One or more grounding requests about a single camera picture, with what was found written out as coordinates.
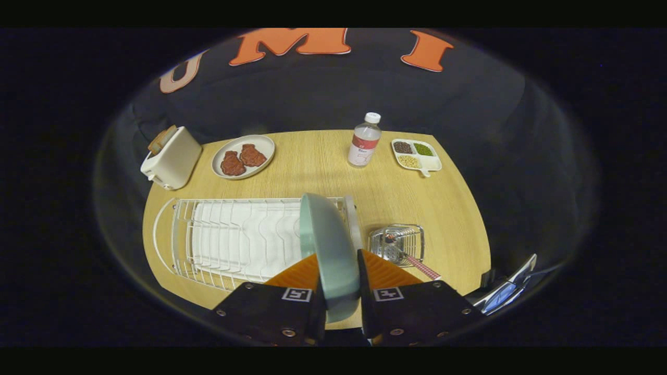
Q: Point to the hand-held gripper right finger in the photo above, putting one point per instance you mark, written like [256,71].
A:
[417,312]

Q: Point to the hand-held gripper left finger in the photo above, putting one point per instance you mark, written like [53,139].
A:
[271,312]

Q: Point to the pale green plate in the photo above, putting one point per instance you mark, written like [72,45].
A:
[328,245]

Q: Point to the beige round plate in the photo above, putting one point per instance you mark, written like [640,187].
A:
[260,143]

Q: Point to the white drip tray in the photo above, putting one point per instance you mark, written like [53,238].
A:
[250,245]

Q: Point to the white divided tray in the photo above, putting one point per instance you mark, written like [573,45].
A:
[430,164]

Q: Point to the yellow beans heap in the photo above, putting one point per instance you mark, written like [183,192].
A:
[409,162]

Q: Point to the red-brown meat piece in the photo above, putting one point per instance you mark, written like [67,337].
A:
[252,155]
[232,164]

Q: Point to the green beans heap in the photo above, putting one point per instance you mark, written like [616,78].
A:
[423,149]

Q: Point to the dark brown beans heap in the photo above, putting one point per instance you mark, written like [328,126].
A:
[403,147]

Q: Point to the clear bottle with red label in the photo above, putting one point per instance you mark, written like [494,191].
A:
[362,151]

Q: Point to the cream toaster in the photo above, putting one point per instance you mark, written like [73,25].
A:
[172,161]

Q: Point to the brown toast slice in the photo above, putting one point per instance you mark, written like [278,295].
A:
[159,139]

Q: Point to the black backdrop cloth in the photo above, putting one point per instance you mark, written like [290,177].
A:
[312,94]

